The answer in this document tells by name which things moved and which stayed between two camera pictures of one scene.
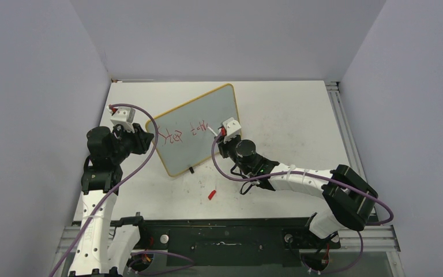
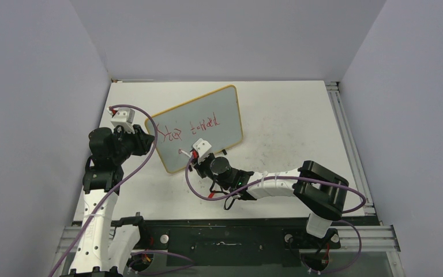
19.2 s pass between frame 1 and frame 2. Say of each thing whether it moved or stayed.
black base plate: stayed
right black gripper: moved
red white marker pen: moved
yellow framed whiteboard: stayed
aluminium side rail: stayed
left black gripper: stayed
